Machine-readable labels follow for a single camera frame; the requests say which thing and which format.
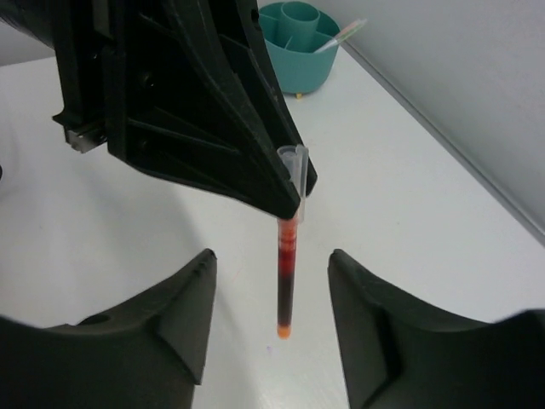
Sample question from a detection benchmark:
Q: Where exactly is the teal round organizer container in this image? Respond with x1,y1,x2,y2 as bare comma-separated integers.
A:
259,1,340,95

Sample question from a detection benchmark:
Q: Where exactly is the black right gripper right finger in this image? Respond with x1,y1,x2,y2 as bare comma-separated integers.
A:
328,250,544,408

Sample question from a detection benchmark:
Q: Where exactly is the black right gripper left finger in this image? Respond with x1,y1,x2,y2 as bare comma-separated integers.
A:
1,249,217,408

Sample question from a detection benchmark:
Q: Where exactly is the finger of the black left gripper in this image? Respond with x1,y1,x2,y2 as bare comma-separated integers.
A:
50,1,301,218

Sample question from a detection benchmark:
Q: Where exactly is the red highlighter pen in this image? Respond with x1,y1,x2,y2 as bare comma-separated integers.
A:
314,19,368,54

